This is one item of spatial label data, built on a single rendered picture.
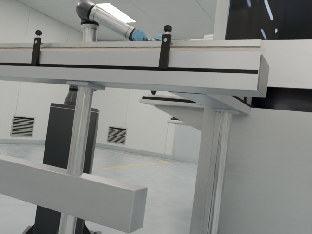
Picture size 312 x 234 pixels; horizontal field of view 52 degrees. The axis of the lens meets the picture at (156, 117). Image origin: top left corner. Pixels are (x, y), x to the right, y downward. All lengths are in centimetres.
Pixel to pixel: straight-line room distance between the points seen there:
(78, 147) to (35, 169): 18
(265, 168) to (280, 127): 20
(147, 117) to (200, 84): 734
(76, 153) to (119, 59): 33
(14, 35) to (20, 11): 53
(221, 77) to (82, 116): 47
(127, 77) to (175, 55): 15
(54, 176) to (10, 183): 20
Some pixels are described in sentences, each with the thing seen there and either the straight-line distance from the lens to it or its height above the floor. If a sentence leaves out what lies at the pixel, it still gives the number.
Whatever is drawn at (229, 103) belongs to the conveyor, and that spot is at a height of 85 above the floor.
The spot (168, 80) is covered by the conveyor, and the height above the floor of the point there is 86.
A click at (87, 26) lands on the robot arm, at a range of 207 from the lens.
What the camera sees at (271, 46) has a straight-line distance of 165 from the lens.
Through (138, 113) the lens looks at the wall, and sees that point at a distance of 827.
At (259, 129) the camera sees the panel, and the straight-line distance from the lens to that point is 159.
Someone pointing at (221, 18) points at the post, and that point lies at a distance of 175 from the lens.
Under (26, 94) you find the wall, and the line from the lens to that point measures 755.
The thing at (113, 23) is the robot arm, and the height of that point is 128.
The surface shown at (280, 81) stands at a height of 102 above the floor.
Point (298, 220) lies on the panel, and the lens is 161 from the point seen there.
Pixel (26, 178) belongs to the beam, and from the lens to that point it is 117.
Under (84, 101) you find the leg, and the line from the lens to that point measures 104.
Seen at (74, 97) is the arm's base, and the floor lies 84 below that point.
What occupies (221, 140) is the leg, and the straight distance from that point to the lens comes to 140.
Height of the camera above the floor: 73
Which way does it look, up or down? 2 degrees up
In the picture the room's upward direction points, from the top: 7 degrees clockwise
